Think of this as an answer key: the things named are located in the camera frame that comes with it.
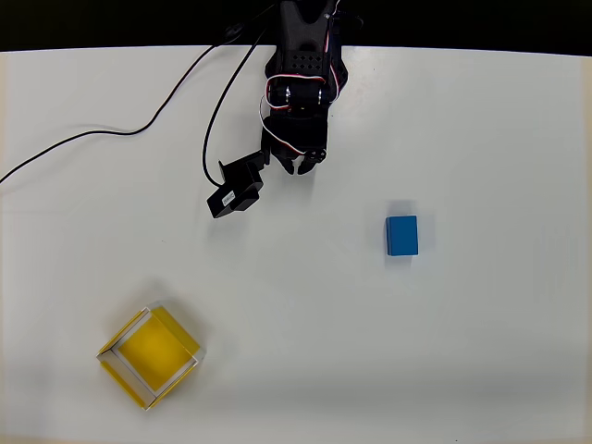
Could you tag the yellow open box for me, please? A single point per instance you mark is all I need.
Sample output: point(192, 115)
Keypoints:
point(152, 356)

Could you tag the black wrist-mounted camera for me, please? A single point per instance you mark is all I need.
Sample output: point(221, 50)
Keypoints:
point(236, 187)

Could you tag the blue block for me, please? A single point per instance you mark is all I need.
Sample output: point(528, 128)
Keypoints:
point(402, 236)

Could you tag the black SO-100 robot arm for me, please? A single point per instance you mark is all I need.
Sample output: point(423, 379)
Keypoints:
point(300, 46)

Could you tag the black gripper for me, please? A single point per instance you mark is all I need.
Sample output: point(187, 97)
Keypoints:
point(296, 147)

